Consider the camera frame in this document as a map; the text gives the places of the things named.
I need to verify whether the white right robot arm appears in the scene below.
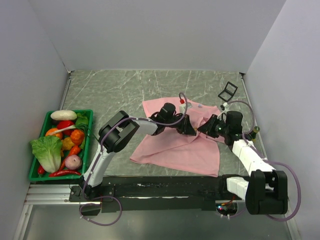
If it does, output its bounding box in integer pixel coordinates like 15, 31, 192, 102
197, 110, 288, 215

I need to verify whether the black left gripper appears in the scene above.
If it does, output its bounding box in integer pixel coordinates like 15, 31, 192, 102
164, 113, 197, 136

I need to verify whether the green lettuce toy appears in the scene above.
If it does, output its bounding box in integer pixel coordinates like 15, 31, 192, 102
30, 135, 62, 173

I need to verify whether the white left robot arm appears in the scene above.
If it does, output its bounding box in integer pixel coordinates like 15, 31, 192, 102
79, 102, 196, 201

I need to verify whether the green glass bottle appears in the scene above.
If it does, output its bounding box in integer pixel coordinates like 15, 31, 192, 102
247, 125, 260, 141

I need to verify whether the red chili pepper toy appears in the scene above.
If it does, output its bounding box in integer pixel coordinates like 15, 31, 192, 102
37, 165, 81, 178

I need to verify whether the red tomato toy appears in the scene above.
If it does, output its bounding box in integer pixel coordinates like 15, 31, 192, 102
56, 120, 75, 136

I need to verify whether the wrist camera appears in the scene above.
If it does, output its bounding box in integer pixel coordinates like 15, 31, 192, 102
179, 99, 193, 114
217, 102, 230, 120

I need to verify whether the pink t-shirt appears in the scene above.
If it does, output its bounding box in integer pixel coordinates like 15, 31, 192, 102
130, 97, 224, 177

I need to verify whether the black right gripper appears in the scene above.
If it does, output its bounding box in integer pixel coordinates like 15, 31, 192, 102
196, 114, 230, 139

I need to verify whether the orange fruit toy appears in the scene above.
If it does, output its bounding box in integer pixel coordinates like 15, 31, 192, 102
45, 128, 63, 140

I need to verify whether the orange carrot toy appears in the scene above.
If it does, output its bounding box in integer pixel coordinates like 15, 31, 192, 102
60, 129, 85, 156

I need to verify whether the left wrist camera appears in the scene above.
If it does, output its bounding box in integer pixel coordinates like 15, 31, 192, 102
179, 99, 193, 114

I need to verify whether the black brooch box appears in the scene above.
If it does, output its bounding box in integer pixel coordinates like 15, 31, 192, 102
218, 81, 238, 102

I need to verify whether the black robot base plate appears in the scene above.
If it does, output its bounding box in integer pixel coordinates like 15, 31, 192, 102
69, 175, 243, 215

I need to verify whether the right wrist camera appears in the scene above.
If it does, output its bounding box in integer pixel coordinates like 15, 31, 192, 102
217, 102, 230, 120

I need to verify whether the white radish toy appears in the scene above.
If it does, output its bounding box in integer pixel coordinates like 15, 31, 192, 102
50, 110, 77, 121

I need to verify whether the yellow pepper toy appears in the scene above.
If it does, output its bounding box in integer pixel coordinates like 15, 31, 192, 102
61, 137, 75, 151

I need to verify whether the green plastic crate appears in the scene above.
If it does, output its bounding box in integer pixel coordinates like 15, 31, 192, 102
29, 109, 94, 182

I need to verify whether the aluminium table edge rail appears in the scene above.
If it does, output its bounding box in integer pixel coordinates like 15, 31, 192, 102
59, 70, 75, 110

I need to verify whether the purple onion toy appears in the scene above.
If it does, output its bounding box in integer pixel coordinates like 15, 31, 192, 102
65, 154, 83, 170

